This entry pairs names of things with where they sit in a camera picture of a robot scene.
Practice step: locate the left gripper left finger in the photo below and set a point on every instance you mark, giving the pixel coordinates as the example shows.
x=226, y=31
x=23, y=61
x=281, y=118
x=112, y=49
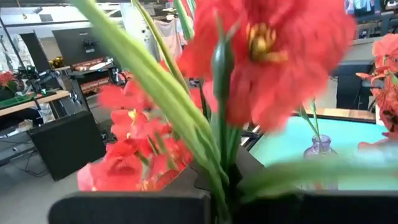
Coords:
x=124, y=208

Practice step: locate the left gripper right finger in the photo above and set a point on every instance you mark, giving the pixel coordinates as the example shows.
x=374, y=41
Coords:
x=311, y=213

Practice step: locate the red flower sprig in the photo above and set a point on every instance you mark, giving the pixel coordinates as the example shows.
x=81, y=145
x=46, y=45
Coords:
x=280, y=77

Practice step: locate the orange-red flower sprig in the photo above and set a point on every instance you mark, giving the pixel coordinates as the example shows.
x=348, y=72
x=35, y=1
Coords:
x=385, y=93

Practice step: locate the neighbouring station robot arm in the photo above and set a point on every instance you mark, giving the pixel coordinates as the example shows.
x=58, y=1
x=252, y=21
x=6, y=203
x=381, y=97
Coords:
x=37, y=77

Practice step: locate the purple ribbed glass vase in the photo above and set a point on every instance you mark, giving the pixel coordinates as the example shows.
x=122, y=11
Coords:
x=320, y=149

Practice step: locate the black box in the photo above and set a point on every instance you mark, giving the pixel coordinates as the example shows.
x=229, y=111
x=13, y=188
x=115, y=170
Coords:
x=66, y=146

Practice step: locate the teal table mat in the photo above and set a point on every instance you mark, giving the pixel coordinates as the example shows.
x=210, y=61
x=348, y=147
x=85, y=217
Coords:
x=351, y=133

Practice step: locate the black shelf rack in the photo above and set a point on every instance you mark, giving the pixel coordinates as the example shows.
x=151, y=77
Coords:
x=90, y=74

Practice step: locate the wooden-top desk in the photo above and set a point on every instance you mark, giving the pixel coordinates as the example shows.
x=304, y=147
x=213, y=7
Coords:
x=31, y=102

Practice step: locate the black flat monitor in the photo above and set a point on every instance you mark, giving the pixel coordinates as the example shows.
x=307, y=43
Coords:
x=77, y=46

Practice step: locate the small red flower bouquet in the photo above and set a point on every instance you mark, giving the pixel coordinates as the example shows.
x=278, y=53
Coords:
x=7, y=79

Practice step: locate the white hanging cloth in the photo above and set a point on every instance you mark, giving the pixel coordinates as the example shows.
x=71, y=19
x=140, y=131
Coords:
x=169, y=37

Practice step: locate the white column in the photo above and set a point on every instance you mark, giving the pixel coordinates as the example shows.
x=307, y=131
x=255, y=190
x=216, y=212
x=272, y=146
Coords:
x=136, y=31

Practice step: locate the black leaning panel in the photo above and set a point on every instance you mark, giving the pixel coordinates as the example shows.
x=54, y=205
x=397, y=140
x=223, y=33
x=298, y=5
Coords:
x=35, y=51

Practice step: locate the cluttered storage shelf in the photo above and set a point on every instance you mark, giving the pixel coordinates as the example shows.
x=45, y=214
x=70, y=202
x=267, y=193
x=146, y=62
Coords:
x=373, y=18

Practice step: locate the black aluminium table frame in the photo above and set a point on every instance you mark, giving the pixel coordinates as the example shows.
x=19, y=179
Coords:
x=252, y=135

